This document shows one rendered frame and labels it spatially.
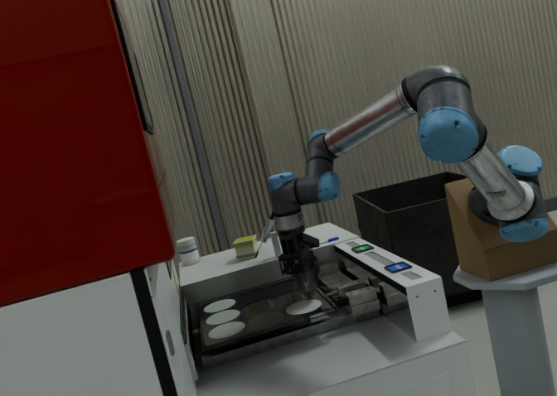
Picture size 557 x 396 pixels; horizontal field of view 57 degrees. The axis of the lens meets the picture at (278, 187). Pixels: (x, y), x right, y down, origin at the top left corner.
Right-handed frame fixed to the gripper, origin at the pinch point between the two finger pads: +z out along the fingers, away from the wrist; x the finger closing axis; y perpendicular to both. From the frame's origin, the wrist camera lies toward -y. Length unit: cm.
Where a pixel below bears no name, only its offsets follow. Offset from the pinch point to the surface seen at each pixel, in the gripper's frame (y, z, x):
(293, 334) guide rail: 10.6, 7.0, -2.6
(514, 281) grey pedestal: -24, 9, 52
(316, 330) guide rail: 6.7, 7.8, 2.6
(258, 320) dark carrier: 13.4, 1.4, -10.5
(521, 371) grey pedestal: -29, 40, 49
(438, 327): 8.3, 7.3, 35.5
